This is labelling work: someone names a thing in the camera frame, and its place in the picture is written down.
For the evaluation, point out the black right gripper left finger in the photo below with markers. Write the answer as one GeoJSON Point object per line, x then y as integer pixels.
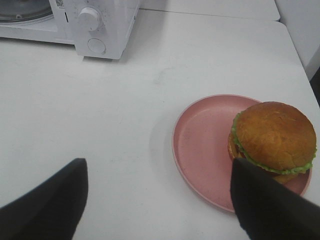
{"type": "Point", "coordinates": [50, 211]}

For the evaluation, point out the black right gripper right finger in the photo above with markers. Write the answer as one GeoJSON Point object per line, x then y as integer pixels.
{"type": "Point", "coordinates": [267, 210]}

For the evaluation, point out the burger with lettuce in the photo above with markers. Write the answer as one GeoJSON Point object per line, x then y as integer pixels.
{"type": "Point", "coordinates": [275, 137]}

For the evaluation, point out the round door release button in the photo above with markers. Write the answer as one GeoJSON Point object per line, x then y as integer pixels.
{"type": "Point", "coordinates": [96, 46]}

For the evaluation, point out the white microwave knob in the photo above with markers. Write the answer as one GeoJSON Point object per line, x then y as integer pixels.
{"type": "Point", "coordinates": [89, 19]}

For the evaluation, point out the white microwave oven body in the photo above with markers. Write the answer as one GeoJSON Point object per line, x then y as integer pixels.
{"type": "Point", "coordinates": [117, 18]}

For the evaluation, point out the glass microwave turntable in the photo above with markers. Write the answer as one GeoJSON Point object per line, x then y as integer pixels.
{"type": "Point", "coordinates": [12, 11]}

